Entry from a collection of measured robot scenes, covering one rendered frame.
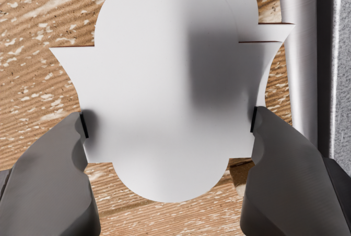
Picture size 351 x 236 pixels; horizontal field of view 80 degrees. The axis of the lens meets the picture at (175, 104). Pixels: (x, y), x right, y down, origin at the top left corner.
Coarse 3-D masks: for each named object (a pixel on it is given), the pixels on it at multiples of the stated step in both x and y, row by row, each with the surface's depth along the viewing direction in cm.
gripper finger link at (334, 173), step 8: (328, 160) 8; (328, 168) 7; (336, 168) 7; (336, 176) 7; (344, 176) 7; (336, 184) 7; (344, 184) 7; (336, 192) 6; (344, 192) 6; (344, 200) 6; (344, 208) 6; (344, 216) 6
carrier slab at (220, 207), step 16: (208, 192) 24; (224, 192) 24; (128, 208) 25; (144, 208) 25; (160, 208) 25; (176, 208) 25; (192, 208) 25; (208, 208) 25; (224, 208) 25; (240, 208) 26; (112, 224) 26; (128, 224) 26; (144, 224) 26; (160, 224) 26; (176, 224) 27; (192, 224) 27; (208, 224) 27; (224, 224) 27
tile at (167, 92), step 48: (144, 0) 10; (192, 0) 10; (96, 48) 11; (144, 48) 11; (192, 48) 11; (240, 48) 11; (96, 96) 12; (144, 96) 12; (192, 96) 12; (240, 96) 12; (96, 144) 13; (144, 144) 13; (192, 144) 13; (240, 144) 13; (144, 192) 14; (192, 192) 14
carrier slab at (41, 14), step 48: (0, 0) 14; (48, 0) 14; (96, 0) 15; (0, 48) 16; (48, 48) 16; (0, 96) 18; (48, 96) 18; (288, 96) 19; (0, 144) 20; (96, 192) 23
